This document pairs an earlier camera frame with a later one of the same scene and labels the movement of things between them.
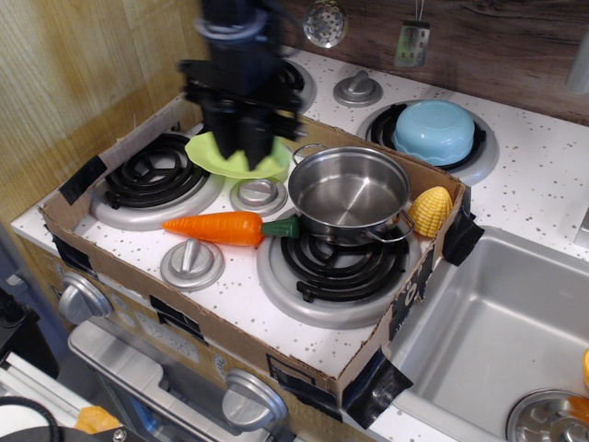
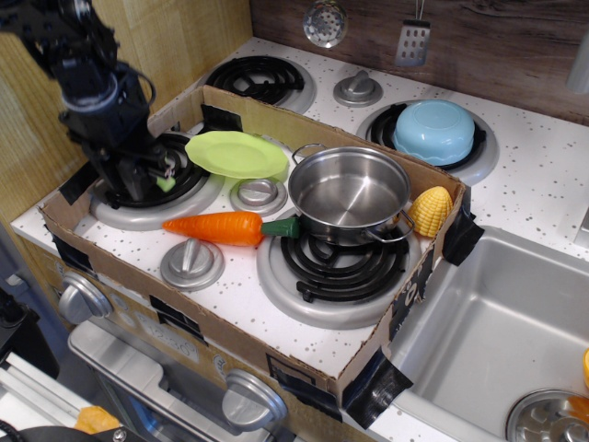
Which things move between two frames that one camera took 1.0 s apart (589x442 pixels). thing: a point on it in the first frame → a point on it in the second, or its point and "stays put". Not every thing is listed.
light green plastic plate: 204,151 stays put
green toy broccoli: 279,157 → 167,184
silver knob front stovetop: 192,265 stays put
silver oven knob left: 79,300 stays put
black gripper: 248,81 → 109,111
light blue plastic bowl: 435,132 stays put
